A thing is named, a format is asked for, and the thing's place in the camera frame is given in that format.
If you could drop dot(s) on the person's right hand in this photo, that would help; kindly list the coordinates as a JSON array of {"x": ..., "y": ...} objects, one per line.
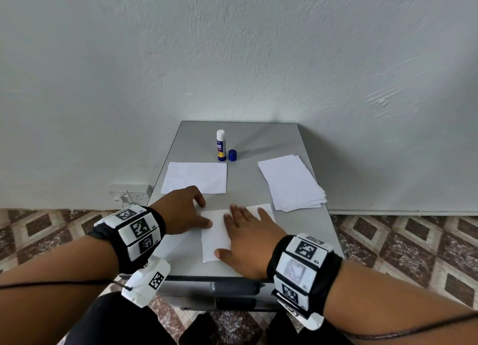
[{"x": 254, "y": 246}]

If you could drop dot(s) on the person's left hand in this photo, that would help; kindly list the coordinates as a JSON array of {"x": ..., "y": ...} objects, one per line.
[{"x": 179, "y": 212}]

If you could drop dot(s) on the person's right thumb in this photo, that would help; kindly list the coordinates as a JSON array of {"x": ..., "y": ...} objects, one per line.
[{"x": 223, "y": 254}]

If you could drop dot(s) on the person's left thumb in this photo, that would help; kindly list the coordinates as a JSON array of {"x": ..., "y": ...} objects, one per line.
[{"x": 205, "y": 223}]

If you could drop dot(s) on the person's right little finger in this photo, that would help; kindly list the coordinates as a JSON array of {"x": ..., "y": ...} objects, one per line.
[{"x": 267, "y": 218}]

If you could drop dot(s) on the person's right middle finger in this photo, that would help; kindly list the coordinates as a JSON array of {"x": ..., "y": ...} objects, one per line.
[{"x": 238, "y": 214}]

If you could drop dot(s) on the white paper sheet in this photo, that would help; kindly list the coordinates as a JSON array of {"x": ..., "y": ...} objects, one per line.
[
  {"x": 196, "y": 177},
  {"x": 216, "y": 240}
]

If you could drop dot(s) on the person's left forearm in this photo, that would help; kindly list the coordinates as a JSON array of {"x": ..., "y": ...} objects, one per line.
[{"x": 56, "y": 281}]

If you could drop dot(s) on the person's right forearm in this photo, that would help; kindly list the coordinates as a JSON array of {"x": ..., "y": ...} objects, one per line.
[{"x": 392, "y": 303}]

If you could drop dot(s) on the stack of white paper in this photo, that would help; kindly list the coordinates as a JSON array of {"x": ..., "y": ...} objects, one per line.
[{"x": 293, "y": 184}]

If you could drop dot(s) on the flat white paper sheet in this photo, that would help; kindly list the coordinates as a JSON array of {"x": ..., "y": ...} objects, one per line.
[{"x": 196, "y": 177}]

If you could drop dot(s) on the blue glue stick cap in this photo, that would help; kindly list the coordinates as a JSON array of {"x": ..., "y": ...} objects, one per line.
[{"x": 232, "y": 155}]

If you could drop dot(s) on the right wrist marker band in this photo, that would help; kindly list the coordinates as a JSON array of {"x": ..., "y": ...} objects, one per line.
[{"x": 302, "y": 270}]

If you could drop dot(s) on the wrist marker band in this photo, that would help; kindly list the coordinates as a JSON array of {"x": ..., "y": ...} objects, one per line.
[
  {"x": 136, "y": 232},
  {"x": 302, "y": 270}
]

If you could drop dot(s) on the grey metal table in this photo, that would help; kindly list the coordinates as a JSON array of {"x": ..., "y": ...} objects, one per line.
[{"x": 246, "y": 147}]

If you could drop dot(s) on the left wrist marker band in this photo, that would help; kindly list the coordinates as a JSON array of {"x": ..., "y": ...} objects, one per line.
[{"x": 136, "y": 232}]

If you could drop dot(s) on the white blue glue stick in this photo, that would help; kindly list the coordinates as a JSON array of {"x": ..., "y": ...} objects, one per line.
[{"x": 221, "y": 147}]

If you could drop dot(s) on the person's black trousers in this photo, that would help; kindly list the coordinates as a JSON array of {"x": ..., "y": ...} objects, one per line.
[{"x": 123, "y": 324}]

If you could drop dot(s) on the white wall socket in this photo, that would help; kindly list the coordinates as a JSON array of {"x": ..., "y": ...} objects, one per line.
[{"x": 130, "y": 195}]

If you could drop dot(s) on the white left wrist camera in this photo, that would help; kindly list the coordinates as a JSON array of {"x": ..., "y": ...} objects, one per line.
[{"x": 147, "y": 281}]

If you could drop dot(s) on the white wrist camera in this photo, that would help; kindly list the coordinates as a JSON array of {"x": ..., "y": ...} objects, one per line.
[
  {"x": 304, "y": 316},
  {"x": 147, "y": 281}
]

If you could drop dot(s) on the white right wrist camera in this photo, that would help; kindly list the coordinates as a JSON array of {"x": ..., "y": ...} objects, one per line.
[{"x": 304, "y": 316}]

